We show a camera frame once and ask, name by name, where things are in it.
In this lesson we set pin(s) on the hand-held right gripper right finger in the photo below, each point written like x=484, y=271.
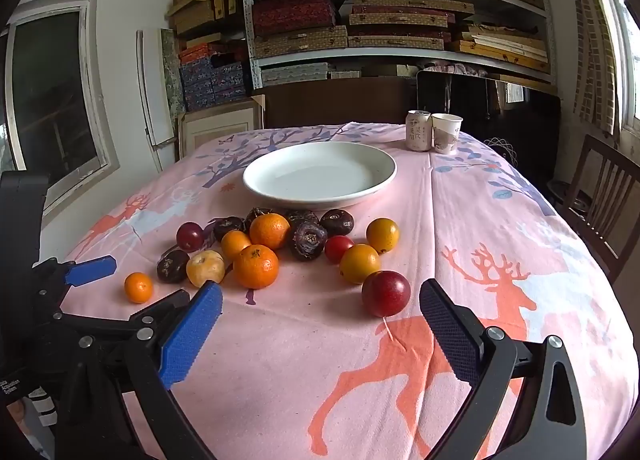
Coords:
x=450, y=335

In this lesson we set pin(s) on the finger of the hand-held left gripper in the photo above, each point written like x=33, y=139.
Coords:
x=165, y=305
x=92, y=270

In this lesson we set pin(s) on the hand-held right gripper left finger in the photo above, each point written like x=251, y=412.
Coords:
x=192, y=335

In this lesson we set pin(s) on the small orange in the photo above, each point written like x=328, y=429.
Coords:
x=138, y=287
x=234, y=244

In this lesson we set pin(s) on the dark water chestnut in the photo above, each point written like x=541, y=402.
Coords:
x=172, y=266
x=227, y=227
x=301, y=216
x=307, y=240
x=254, y=215
x=336, y=221

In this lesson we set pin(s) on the pale yellow fruit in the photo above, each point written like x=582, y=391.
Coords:
x=205, y=268

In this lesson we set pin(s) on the dark red plum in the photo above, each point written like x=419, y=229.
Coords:
x=190, y=236
x=385, y=293

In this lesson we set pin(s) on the mandarin orange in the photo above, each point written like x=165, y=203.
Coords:
x=255, y=266
x=270, y=231

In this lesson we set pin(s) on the yellow orange round fruit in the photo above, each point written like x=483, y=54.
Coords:
x=382, y=235
x=359, y=263

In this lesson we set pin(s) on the red cherry tomato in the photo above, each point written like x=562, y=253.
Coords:
x=339, y=249

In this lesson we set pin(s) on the white plate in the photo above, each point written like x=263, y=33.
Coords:
x=320, y=175

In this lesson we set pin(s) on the pink printed tablecloth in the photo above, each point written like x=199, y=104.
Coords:
x=310, y=340

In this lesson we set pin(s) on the white framed window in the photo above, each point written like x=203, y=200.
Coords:
x=50, y=90

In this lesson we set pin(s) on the pale framed panel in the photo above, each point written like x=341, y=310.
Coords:
x=220, y=125

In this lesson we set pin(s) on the white paper cup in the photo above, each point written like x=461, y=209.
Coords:
x=446, y=135

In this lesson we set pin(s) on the pale drink can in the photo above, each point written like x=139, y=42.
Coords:
x=418, y=132

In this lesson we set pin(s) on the green patterned board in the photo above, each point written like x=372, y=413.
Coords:
x=171, y=75

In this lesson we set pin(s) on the dark wooden chair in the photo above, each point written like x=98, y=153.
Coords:
x=607, y=180

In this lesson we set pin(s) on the stack of blue patterned boxes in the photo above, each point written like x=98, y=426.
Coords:
x=210, y=82

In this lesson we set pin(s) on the dark glass panel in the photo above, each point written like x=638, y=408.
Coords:
x=475, y=100

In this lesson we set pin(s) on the dark wooden board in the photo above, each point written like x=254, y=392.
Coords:
x=340, y=102

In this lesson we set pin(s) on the stack of yellow brown boxes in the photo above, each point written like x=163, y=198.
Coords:
x=192, y=15

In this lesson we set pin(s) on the pink cloth bundle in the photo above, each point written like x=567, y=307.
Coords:
x=452, y=68

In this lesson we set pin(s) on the stack of woven flat boxes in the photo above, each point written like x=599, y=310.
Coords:
x=300, y=42

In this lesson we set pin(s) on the beige patterned curtain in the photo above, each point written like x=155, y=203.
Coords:
x=590, y=65

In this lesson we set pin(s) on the window behind curtain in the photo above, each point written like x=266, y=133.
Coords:
x=627, y=65

